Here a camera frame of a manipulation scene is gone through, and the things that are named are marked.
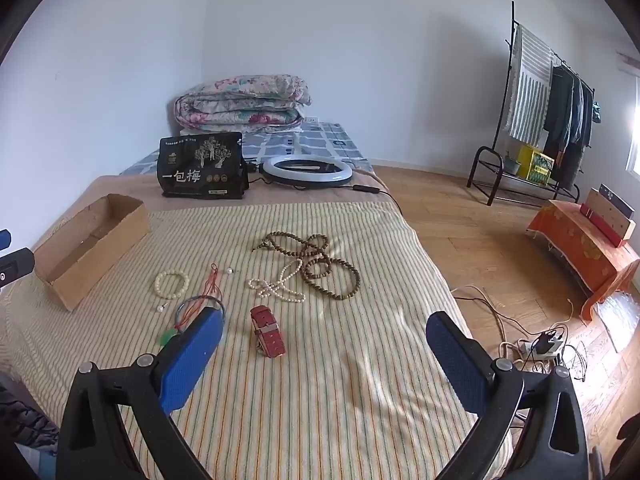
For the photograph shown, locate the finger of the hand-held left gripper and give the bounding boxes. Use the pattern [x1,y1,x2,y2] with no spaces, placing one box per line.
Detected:
[0,230,37,289]

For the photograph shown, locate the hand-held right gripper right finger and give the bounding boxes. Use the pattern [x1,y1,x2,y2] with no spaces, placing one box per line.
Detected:
[425,311,588,480]

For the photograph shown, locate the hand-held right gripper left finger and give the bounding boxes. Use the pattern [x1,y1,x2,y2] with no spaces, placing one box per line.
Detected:
[57,307,226,480]

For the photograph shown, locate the red cord jade pendant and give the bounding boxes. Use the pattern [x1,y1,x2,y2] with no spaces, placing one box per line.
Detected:
[159,262,223,348]

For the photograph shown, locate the blue bangle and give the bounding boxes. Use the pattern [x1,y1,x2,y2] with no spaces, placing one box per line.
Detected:
[175,295,227,333]

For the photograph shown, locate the white bead bracelet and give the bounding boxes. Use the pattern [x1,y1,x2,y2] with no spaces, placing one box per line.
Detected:
[154,271,190,301]

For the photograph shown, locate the cardboard box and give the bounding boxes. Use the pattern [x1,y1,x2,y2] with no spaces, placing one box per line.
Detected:
[32,193,151,312]

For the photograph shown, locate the white pearl necklace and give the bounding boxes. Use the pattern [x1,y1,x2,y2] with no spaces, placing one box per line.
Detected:
[246,258,306,305]

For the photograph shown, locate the brown wooden bead necklace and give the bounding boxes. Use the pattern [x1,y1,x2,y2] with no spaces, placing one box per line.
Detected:
[252,231,362,302]

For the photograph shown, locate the white power strip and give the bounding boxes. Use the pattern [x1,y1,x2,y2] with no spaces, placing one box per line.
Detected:
[517,340,563,361]

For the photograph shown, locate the striped blanket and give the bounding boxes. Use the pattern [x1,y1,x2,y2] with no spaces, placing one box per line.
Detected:
[0,202,511,480]

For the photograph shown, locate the dark patterned cloth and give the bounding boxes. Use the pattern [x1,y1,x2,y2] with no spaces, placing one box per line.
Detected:
[0,385,61,461]

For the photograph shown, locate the orange cloth covered table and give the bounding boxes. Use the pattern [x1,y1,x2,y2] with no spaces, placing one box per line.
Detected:
[526,199,640,322]

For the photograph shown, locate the black snack bag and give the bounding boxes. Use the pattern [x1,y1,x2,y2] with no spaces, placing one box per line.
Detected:
[156,132,250,200]

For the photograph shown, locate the red box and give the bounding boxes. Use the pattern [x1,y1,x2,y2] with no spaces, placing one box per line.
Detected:
[580,203,628,247]

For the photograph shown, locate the yellow box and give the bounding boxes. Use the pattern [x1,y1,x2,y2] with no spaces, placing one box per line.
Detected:
[516,144,556,187]

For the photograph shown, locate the wooden box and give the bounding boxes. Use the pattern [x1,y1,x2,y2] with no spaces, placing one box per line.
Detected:
[585,187,636,248]

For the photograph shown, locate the black clothes rack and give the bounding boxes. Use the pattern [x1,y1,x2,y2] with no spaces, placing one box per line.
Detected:
[467,1,598,206]

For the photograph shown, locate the blue checked mattress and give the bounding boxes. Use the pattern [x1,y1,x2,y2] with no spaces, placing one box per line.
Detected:
[120,121,375,177]

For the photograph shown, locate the folded floral quilt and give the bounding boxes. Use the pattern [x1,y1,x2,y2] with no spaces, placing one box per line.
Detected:
[173,74,312,136]

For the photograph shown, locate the dark blue hanging jacket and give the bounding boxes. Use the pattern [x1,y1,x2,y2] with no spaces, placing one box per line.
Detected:
[567,77,596,186]

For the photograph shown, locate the dark green hanging jacket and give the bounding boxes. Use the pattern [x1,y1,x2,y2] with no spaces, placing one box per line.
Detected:
[542,66,576,153]

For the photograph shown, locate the window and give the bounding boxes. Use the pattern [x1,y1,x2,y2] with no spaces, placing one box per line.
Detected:
[625,110,640,176]

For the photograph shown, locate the striped hanging towel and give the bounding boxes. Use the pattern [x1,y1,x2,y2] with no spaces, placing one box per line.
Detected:
[506,24,555,146]

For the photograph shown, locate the power strip with cables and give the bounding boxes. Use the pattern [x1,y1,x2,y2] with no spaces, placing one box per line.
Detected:
[450,285,573,361]

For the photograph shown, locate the black ring light cable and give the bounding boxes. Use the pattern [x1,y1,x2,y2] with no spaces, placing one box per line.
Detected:
[248,175,407,217]

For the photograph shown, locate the white ring light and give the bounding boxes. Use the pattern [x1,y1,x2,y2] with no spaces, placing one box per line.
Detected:
[261,155,355,192]

